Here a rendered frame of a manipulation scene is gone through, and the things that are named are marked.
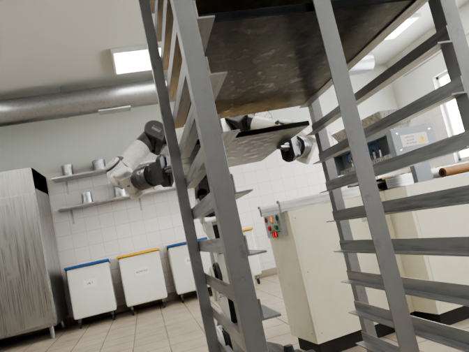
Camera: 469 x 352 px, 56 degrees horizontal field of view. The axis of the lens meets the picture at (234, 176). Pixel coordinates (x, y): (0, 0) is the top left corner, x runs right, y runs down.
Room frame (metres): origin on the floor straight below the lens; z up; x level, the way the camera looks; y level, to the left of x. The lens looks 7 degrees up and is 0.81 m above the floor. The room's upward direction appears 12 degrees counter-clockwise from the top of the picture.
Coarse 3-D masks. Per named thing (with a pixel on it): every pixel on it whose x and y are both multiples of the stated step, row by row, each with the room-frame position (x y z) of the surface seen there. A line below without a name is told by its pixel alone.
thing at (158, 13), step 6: (156, 0) 1.05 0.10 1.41; (162, 0) 1.04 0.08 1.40; (156, 6) 1.08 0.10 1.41; (162, 6) 1.07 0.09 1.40; (156, 12) 1.10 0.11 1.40; (162, 12) 1.09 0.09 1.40; (156, 18) 1.13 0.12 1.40; (162, 18) 1.13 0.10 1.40; (156, 24) 1.16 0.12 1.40; (162, 24) 1.16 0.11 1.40; (156, 30) 1.19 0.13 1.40; (156, 36) 1.22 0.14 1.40
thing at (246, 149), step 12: (240, 132) 1.29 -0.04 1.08; (252, 132) 1.30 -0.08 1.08; (264, 132) 1.31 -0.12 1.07; (276, 132) 1.34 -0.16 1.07; (288, 132) 1.38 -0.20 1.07; (240, 144) 1.41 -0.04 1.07; (252, 144) 1.45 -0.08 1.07; (264, 144) 1.51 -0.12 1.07; (276, 144) 1.56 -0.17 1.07; (192, 156) 1.44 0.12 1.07; (228, 156) 1.61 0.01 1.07; (240, 156) 1.67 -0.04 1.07; (252, 156) 1.74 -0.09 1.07; (264, 156) 1.81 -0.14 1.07
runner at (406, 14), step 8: (416, 0) 0.74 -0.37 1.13; (424, 0) 0.74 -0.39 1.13; (408, 8) 0.76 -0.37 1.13; (416, 8) 0.77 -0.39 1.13; (400, 16) 0.79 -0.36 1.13; (408, 16) 0.80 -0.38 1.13; (392, 24) 0.82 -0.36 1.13; (400, 24) 0.83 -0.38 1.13; (384, 32) 0.85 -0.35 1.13; (392, 32) 0.86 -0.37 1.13; (376, 40) 0.89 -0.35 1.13; (368, 48) 0.93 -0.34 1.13; (360, 56) 0.97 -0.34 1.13; (352, 64) 1.02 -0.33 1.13; (328, 80) 1.12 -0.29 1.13; (320, 88) 1.17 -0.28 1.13; (328, 88) 1.18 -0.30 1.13; (312, 96) 1.23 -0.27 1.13; (304, 104) 1.30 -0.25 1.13
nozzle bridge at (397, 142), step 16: (416, 128) 2.67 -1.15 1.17; (432, 128) 2.71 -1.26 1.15; (368, 144) 2.89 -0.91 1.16; (384, 144) 2.80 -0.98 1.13; (400, 144) 2.62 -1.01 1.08; (416, 144) 2.66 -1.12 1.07; (336, 160) 3.24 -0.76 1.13; (384, 160) 2.76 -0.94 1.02; (416, 176) 2.64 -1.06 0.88; (432, 176) 2.68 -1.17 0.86
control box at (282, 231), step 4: (280, 212) 2.57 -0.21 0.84; (268, 216) 2.72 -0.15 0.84; (272, 216) 2.66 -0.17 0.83; (280, 216) 2.57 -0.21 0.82; (284, 216) 2.58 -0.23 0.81; (264, 220) 2.79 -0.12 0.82; (268, 220) 2.73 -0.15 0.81; (272, 220) 2.67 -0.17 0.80; (280, 220) 2.57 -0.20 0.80; (284, 220) 2.58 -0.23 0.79; (268, 224) 2.74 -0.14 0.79; (272, 224) 2.69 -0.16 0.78; (276, 224) 2.63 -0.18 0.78; (280, 224) 2.59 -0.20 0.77; (284, 224) 2.58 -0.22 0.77; (272, 228) 2.70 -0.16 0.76; (280, 228) 2.60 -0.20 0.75; (284, 228) 2.57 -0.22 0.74; (268, 232) 2.77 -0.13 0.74; (272, 232) 2.70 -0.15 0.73; (276, 232) 2.65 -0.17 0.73; (280, 232) 2.61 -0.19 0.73; (284, 232) 2.57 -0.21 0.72; (268, 236) 2.78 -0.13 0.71; (272, 236) 2.72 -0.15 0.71; (276, 236) 2.66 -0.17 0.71; (280, 236) 2.62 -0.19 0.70; (284, 236) 2.57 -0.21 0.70
